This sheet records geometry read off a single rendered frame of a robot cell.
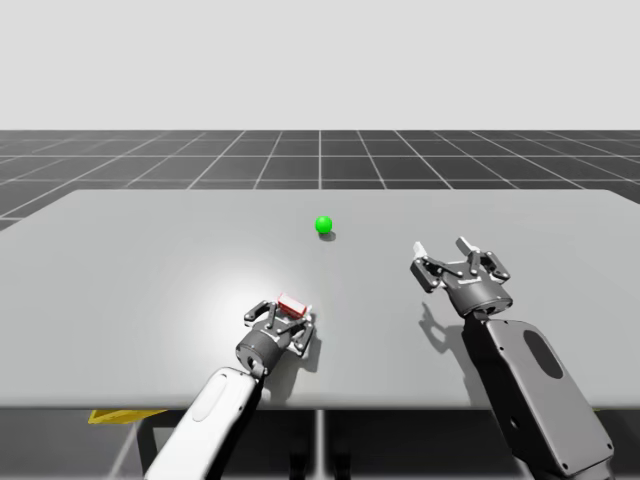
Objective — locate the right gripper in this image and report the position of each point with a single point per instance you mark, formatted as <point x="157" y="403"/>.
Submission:
<point x="480" y="295"/>

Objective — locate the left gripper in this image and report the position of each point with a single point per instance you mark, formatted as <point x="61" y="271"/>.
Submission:
<point x="262" y="347"/>

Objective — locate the red carton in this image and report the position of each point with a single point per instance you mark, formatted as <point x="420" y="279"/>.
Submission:
<point x="291" y="305"/>

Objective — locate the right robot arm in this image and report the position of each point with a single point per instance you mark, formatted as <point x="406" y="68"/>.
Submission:
<point x="535" y="390"/>

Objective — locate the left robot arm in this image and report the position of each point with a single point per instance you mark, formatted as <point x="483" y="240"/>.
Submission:
<point x="210" y="415"/>

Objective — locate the green ball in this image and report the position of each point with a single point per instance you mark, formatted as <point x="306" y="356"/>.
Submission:
<point x="323" y="224"/>

